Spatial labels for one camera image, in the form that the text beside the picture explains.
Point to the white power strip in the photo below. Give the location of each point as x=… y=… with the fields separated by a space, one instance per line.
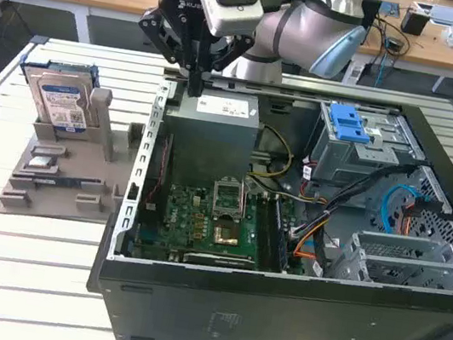
x=355 y=75

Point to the long wooden desk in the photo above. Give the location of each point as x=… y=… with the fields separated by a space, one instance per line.
x=120 y=0

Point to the black desktop speaker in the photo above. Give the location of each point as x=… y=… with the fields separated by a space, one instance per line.
x=372 y=12

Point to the black PC case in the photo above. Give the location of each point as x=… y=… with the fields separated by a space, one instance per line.
x=271 y=324

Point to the silver CPU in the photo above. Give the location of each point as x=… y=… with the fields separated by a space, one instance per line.
x=41 y=162

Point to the locking lever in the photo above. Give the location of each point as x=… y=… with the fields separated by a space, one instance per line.
x=244 y=198

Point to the black RAM slot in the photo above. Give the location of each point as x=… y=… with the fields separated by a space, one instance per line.
x=269 y=233
x=260 y=231

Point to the blue drive latch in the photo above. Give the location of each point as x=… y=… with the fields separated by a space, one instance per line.
x=348 y=122

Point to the black graphics card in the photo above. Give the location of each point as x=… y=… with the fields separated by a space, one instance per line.
x=216 y=260

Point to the metal drive cage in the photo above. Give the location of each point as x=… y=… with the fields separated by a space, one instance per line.
x=353 y=160

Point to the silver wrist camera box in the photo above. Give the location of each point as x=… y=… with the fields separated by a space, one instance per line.
x=234 y=11

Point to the green motherboard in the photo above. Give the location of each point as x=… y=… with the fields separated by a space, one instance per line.
x=185 y=215

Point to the grey power supply unit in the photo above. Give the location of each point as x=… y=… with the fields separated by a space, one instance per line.
x=209 y=141

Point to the grey tray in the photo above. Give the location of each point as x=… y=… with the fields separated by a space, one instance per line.
x=449 y=15

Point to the CPU socket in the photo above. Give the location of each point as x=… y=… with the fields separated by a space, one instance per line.
x=227 y=234

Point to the metal disk bay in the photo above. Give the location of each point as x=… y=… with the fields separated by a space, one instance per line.
x=401 y=262

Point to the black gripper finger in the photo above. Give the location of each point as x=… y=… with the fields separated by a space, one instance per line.
x=229 y=54
x=162 y=32

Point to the small black adapter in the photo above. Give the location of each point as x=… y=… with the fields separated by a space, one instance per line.
x=394 y=45

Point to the grey parts rack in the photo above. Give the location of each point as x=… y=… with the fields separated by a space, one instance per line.
x=71 y=167

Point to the hard disk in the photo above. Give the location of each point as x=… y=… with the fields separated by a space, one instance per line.
x=62 y=105

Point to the dark RAM stick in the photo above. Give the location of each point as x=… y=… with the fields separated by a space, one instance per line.
x=56 y=181

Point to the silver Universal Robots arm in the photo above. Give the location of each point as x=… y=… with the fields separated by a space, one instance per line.
x=301 y=26

